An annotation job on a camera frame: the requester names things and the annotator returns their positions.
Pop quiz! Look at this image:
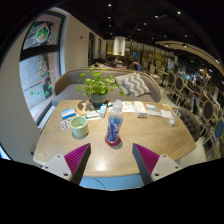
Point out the flat round red coaster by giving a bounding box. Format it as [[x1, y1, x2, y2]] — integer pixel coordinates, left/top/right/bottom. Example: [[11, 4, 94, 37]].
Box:
[[104, 134, 123, 148]]

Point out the clear plastic cup with straw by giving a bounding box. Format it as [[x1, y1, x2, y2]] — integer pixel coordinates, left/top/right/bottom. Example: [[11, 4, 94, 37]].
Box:
[[168, 102, 183, 127]]

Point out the dark grey tufted chair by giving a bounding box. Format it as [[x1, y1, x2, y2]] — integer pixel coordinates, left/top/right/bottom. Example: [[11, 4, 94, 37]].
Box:
[[178, 106, 203, 143]]

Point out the grey curved sofa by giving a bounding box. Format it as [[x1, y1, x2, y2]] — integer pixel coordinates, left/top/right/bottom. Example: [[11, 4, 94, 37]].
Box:
[[51, 67, 163, 108]]

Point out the group of round-backed chairs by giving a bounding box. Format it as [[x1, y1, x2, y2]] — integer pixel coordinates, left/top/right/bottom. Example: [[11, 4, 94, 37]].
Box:
[[164, 70, 224, 158]]

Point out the white ointment tube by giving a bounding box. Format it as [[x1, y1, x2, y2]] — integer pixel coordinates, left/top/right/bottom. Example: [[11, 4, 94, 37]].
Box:
[[84, 111, 101, 121]]

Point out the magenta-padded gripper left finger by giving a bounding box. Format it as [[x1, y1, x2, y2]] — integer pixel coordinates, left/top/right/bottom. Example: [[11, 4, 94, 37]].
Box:
[[42, 142, 92, 186]]

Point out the window with festive stickers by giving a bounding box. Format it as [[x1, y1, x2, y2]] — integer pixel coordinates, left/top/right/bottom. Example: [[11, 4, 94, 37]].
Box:
[[18, 12, 66, 126]]

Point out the group of ceiling lights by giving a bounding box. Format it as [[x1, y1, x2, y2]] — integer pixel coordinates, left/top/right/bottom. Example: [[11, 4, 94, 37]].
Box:
[[104, 2, 222, 51]]

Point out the white paper leaflet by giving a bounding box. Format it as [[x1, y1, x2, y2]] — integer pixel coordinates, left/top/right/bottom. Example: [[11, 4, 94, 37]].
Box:
[[146, 109, 163, 117]]

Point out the white napkin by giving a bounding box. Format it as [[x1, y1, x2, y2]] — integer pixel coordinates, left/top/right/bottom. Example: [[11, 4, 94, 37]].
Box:
[[160, 109, 174, 119]]

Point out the person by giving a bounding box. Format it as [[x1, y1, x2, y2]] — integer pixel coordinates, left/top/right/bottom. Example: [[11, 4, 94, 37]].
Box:
[[189, 78, 206, 116], [129, 60, 143, 73]]

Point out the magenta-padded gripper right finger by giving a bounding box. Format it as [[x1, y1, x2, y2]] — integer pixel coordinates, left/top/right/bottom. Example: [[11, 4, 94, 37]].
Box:
[[131, 142, 184, 186]]

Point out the white round column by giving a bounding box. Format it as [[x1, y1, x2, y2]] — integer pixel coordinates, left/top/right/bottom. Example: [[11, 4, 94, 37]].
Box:
[[112, 35, 127, 57]]

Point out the small white and blue box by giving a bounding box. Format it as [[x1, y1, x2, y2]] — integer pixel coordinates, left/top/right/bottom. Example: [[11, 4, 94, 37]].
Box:
[[145, 103, 158, 112]]

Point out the clear bottle with blue label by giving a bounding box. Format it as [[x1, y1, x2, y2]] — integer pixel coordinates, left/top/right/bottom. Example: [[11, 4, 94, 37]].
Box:
[[105, 99, 125, 145]]

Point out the light green mug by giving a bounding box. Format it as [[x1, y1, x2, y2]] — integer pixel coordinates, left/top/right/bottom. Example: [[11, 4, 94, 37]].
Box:
[[69, 115, 90, 139]]

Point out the pill blister pack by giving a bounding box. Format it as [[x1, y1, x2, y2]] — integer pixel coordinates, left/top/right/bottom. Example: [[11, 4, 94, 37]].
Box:
[[59, 118, 72, 132]]

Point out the green potted plant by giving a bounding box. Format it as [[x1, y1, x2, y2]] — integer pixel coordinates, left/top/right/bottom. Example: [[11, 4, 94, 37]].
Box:
[[76, 67, 125, 108]]

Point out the grey chevron cushion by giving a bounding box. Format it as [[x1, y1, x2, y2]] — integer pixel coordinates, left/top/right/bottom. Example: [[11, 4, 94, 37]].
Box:
[[114, 72, 152, 98]]

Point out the white carton box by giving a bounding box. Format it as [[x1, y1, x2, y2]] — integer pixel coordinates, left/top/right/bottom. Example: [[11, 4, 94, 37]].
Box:
[[133, 100, 149, 119]]

